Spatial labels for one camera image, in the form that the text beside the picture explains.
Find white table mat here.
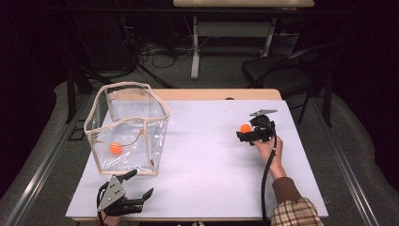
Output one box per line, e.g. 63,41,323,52
65,99,329,219

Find bundle of floor cables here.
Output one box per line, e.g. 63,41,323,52
137,36,197,70

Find clear plastic bag beige trim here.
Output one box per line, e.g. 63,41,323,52
83,81,171,176

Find black metal stand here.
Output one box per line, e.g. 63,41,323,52
64,53,104,125

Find white-legged desk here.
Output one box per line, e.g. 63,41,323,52
172,0,316,80

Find small black floor frame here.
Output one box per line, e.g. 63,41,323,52
68,125,87,142

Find person's left hand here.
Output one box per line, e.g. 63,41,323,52
93,196,129,226

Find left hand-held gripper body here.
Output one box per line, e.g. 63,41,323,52
96,174,145,218

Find black folding chair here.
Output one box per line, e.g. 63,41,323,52
241,40,343,126

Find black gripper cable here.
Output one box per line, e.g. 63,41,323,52
96,183,109,226
261,125,279,222

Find wooden table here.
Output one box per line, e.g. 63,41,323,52
71,88,327,222

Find metal floor rail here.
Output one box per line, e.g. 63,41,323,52
310,97,381,226
2,93,97,226

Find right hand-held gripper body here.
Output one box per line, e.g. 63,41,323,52
249,108,279,144

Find person's right hand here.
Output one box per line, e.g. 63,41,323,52
251,136,287,181

